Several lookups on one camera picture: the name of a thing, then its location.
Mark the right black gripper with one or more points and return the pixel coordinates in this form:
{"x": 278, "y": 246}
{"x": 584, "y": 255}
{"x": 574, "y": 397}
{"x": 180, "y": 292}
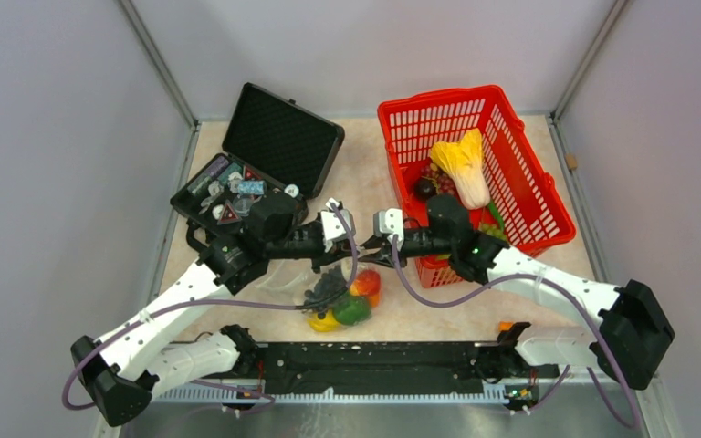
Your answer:
{"x": 387, "y": 253}

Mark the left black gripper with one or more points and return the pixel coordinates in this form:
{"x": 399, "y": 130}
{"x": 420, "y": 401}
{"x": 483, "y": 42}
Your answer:
{"x": 340, "y": 250}

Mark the black grape bunch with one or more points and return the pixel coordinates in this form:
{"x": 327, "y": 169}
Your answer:
{"x": 331, "y": 286}

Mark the clear zip top bag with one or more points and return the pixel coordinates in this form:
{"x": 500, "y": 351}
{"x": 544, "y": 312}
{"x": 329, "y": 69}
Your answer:
{"x": 287, "y": 279}

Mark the red tomato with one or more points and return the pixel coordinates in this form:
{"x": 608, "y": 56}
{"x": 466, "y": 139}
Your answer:
{"x": 367, "y": 284}

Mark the green bell pepper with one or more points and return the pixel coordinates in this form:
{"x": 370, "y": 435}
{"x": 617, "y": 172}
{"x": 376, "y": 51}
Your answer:
{"x": 351, "y": 310}

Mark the yellow lemon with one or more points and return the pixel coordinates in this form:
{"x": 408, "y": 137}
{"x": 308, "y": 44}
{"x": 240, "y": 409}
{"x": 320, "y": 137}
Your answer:
{"x": 324, "y": 322}

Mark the napa cabbage toy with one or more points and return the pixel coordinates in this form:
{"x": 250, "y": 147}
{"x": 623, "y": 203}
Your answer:
{"x": 463, "y": 161}

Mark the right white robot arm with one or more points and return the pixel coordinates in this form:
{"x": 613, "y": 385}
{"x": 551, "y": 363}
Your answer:
{"x": 621, "y": 330}

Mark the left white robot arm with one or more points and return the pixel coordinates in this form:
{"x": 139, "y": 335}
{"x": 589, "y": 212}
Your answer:
{"x": 123, "y": 370}

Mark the dark plum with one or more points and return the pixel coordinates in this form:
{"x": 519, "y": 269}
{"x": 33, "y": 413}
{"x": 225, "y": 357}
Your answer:
{"x": 424, "y": 189}

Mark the purple grape bunch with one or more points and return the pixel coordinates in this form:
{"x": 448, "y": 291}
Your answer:
{"x": 441, "y": 179}

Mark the green grape bunch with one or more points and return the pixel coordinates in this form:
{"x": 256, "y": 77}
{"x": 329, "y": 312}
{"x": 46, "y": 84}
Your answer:
{"x": 494, "y": 230}

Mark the black poker chip case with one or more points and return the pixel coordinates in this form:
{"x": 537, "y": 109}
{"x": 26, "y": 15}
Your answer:
{"x": 271, "y": 143}

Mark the red plastic basket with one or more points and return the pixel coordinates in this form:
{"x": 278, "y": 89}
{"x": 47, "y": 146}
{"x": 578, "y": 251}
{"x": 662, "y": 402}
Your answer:
{"x": 535, "y": 216}

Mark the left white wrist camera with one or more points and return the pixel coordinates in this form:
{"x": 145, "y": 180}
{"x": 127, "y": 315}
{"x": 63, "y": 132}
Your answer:
{"x": 337, "y": 224}

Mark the orange handled tool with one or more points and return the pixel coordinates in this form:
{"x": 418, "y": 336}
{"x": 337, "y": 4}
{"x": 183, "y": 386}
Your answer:
{"x": 505, "y": 326}

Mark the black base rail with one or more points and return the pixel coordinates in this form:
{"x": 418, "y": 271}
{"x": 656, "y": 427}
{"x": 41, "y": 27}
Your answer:
{"x": 383, "y": 368}

